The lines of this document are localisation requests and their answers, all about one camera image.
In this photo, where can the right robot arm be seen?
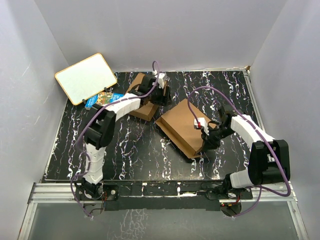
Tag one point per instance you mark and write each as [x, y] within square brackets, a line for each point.
[269, 159]

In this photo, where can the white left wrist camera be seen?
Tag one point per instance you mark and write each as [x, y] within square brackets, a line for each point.
[162, 78]

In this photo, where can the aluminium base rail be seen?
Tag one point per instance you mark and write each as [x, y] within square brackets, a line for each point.
[52, 214]

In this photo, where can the colourful blue book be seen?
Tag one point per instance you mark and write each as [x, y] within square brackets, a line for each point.
[103, 98]

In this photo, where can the yellow framed whiteboard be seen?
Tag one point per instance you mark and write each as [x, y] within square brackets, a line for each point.
[86, 78]

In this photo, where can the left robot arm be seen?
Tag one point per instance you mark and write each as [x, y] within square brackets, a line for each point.
[99, 131]

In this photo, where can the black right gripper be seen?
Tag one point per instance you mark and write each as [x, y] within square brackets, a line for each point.
[209, 142]

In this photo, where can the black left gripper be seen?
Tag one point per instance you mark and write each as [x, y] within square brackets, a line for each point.
[163, 101]

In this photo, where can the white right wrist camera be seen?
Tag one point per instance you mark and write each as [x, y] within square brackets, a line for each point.
[200, 123]

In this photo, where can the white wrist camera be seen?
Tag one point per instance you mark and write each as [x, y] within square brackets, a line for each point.
[162, 78]
[200, 123]

